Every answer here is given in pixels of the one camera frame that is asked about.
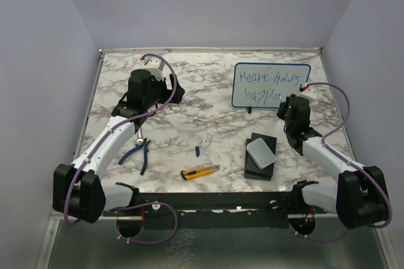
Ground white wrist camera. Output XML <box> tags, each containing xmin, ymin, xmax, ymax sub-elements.
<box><xmin>299</xmin><ymin>83</ymin><xmax>317</xmax><ymax>100</ymax></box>
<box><xmin>143</xmin><ymin>58</ymin><xmax>165</xmax><ymax>81</ymax></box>

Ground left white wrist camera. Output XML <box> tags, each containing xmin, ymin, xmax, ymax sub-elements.
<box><xmin>143</xmin><ymin>58</ymin><xmax>165</xmax><ymax>81</ymax></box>

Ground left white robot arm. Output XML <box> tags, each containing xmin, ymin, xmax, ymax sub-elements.
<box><xmin>52</xmin><ymin>68</ymin><xmax>185</xmax><ymax>224</ymax></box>

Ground grey white eraser case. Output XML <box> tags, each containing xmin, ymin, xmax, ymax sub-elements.
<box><xmin>246</xmin><ymin>138</ymin><xmax>276</xmax><ymax>170</ymax></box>

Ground blue handled pliers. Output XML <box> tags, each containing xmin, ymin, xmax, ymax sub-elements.
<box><xmin>118</xmin><ymin>138</ymin><xmax>151</xmax><ymax>176</ymax></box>

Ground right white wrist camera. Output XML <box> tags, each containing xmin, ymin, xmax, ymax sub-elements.
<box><xmin>299</xmin><ymin>83</ymin><xmax>317</xmax><ymax>100</ymax></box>

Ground yellow utility knife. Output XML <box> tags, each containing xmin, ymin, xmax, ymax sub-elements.
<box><xmin>181</xmin><ymin>165</ymin><xmax>220</xmax><ymax>181</ymax></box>

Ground blue framed whiteboard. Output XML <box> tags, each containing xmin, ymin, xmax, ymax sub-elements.
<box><xmin>231</xmin><ymin>62</ymin><xmax>312</xmax><ymax>109</ymax></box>

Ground black box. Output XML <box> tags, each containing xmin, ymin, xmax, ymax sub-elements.
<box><xmin>244</xmin><ymin>133</ymin><xmax>277</xmax><ymax>181</ymax></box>

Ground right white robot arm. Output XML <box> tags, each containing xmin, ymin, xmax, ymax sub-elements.
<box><xmin>277</xmin><ymin>94</ymin><xmax>393</xmax><ymax>230</ymax></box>

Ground silver wrench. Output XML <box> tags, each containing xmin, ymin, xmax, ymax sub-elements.
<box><xmin>134</xmin><ymin>128</ymin><xmax>144</xmax><ymax>148</ymax></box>

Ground black mounting base rail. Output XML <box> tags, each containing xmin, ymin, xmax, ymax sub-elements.
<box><xmin>104</xmin><ymin>190</ymin><xmax>329</xmax><ymax>230</ymax></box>

